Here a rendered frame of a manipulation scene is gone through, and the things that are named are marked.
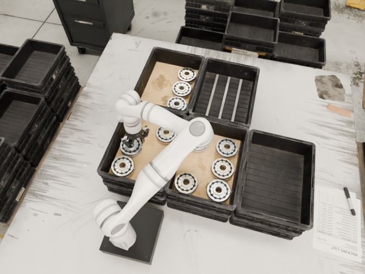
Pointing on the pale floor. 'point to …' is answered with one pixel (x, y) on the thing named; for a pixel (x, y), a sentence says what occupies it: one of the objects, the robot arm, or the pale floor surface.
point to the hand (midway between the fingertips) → (137, 142)
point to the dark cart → (94, 21)
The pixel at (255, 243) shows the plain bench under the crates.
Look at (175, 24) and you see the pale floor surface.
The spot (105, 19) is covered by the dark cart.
